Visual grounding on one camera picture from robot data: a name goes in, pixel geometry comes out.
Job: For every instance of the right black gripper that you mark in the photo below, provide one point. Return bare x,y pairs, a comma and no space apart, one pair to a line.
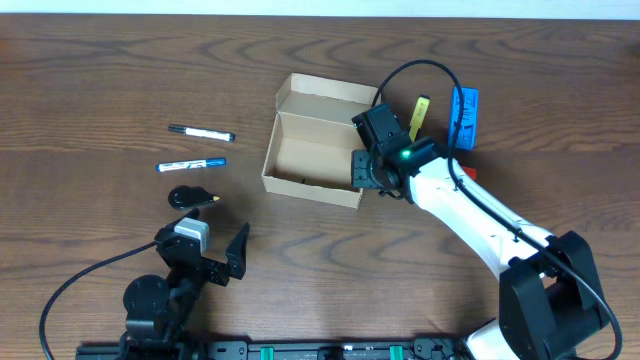
360,170

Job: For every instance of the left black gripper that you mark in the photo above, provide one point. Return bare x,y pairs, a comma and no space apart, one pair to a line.
209,270

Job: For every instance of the yellow highlighter pen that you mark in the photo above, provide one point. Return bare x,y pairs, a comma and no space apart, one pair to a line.
418,116

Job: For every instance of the cardboard box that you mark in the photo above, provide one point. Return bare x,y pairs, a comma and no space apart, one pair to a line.
313,137

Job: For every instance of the blue white marker pen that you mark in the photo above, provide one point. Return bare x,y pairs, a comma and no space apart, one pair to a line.
191,164

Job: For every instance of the blue plastic tool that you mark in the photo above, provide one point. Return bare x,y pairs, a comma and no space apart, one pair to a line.
467,133

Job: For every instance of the red black stapler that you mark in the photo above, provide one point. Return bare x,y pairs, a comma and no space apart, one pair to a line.
470,172

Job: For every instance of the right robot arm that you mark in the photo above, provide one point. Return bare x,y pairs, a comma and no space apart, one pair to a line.
550,295

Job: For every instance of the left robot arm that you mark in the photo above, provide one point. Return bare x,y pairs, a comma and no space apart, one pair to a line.
158,309

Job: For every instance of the black white marker pen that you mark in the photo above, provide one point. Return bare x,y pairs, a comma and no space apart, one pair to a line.
201,132

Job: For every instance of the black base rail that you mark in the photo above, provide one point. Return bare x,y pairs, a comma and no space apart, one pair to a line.
418,349

